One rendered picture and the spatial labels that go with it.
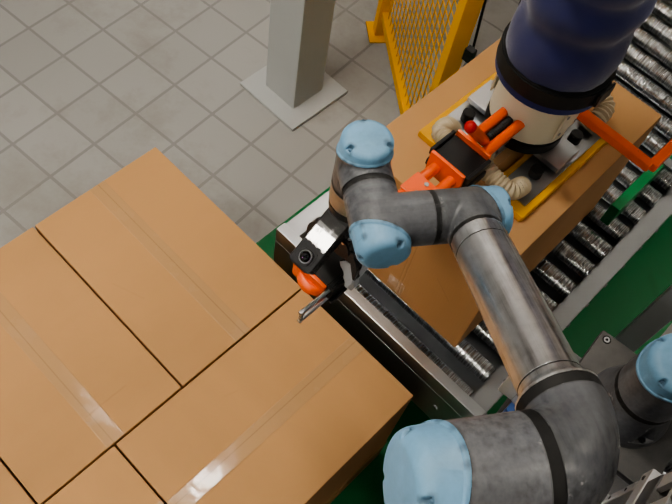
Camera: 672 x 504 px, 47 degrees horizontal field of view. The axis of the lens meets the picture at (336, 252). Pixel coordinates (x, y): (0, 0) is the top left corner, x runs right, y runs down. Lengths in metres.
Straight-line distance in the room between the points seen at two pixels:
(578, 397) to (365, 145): 0.43
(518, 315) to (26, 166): 2.30
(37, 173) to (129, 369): 1.17
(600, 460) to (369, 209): 0.43
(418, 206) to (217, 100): 2.12
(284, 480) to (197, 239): 0.67
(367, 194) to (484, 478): 0.43
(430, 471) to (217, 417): 1.21
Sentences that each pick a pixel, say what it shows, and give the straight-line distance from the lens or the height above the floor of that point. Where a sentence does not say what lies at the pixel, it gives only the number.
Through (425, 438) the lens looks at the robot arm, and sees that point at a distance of 0.75.
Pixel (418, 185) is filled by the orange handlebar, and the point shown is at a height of 1.19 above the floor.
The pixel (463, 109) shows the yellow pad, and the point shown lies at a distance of 1.74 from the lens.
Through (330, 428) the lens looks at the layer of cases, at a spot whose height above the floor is 0.54.
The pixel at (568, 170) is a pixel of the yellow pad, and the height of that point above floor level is 1.07.
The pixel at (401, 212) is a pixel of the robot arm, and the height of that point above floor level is 1.51.
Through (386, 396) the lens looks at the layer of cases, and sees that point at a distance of 1.94.
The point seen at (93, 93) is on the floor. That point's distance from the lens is 3.13.
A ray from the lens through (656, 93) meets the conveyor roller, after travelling 2.77.
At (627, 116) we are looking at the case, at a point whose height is 1.05.
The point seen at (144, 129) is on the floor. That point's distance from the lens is 3.00.
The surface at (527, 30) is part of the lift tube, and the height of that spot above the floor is 1.39.
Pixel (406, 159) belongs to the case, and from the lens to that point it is 1.65.
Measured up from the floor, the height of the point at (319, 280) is 1.20.
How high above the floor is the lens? 2.35
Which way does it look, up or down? 60 degrees down
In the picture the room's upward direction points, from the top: 13 degrees clockwise
